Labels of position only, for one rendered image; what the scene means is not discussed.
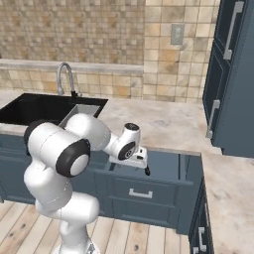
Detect grey curved tap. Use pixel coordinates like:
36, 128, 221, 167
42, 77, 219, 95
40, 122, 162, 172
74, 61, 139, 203
56, 62, 82, 98

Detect grey wall socket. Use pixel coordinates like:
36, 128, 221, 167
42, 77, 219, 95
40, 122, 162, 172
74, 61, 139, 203
170, 23, 186, 47

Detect dark blue lower drawer front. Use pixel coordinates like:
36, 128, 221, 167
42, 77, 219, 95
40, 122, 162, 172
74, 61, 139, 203
108, 197, 181, 231

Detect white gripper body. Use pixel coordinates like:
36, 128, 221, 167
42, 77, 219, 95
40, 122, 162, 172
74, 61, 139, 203
108, 147, 149, 170

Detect dark blue open drawer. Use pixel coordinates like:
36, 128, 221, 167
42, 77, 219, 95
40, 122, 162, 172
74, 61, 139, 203
93, 149, 196, 203

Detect grey drawer handle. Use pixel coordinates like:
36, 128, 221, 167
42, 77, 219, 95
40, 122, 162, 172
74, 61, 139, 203
128, 188, 154, 199

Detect dark blue corner cupboard run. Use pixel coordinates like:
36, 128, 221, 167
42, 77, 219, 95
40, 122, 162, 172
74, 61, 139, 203
188, 177, 216, 254

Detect tall dark blue cupboard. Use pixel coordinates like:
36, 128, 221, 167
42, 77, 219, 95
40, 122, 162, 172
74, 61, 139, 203
201, 0, 254, 159

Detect long grey cupboard handle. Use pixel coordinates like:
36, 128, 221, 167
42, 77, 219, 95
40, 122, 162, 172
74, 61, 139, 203
222, 0, 245, 62

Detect black sink basin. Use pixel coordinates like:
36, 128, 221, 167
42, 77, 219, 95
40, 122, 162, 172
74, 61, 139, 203
0, 92, 109, 129

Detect short grey cupboard handle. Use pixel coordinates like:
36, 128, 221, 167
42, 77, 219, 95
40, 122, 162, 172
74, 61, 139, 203
204, 98, 221, 140

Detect dark blue sink cupboard run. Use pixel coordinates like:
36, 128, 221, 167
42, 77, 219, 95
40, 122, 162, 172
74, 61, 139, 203
0, 131, 110, 206

